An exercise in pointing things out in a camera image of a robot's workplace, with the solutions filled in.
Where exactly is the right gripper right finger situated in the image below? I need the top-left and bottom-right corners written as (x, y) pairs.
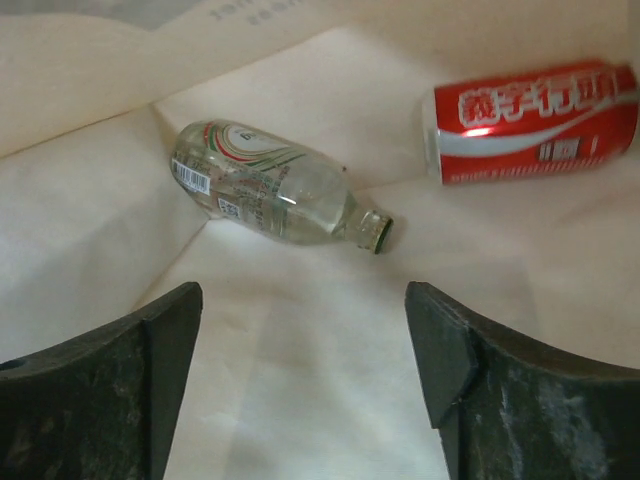
top-left (405, 282), bottom-right (639, 479)

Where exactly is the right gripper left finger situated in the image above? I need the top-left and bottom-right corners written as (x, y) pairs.
top-left (1, 282), bottom-right (203, 479)

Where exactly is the beige canvas tote bag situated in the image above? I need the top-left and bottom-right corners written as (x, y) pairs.
top-left (1, 1), bottom-right (639, 479)

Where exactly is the clear glass bottle two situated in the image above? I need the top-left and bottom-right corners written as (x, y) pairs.
top-left (170, 119), bottom-right (394, 254)

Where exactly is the red cola can three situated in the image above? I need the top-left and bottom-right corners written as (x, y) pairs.
top-left (422, 59), bottom-right (639, 185)

